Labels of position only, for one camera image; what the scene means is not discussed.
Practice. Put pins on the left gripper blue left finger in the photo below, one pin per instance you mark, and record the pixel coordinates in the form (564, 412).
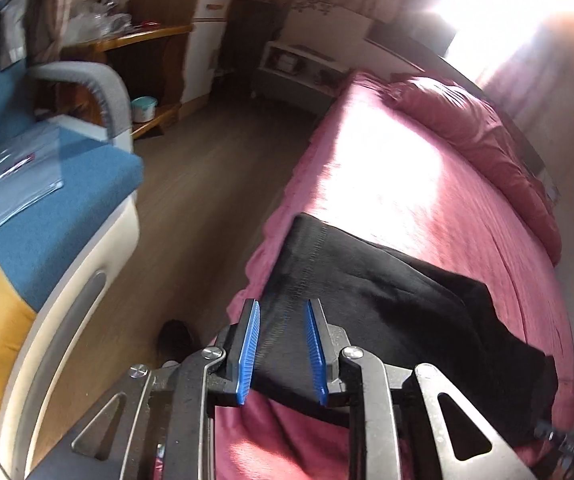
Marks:
(243, 345)

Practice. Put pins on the clear plastic bag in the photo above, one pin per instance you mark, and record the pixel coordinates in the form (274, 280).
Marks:
(30, 169)

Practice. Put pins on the low white shelf unit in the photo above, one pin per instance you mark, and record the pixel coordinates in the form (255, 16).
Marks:
(298, 76)

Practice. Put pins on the white wooden cabinet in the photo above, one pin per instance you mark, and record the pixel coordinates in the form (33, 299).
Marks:
(209, 23)

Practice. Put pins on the teal plastic container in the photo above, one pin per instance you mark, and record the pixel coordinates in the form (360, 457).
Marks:
(143, 109)

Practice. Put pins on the black pants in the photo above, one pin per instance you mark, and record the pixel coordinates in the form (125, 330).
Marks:
(404, 310)

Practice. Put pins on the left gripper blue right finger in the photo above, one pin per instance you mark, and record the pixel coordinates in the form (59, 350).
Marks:
(323, 355)

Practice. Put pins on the wooden shelf desk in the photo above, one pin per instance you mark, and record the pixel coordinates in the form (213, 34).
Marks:
(150, 62)

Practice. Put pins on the blue and yellow sofa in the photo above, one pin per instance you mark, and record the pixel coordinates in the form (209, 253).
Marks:
(59, 256)

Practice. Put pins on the pink bed sheet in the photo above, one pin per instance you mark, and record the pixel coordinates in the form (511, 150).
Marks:
(379, 174)

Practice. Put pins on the black shoe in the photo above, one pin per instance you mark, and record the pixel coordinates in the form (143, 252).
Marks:
(175, 342)

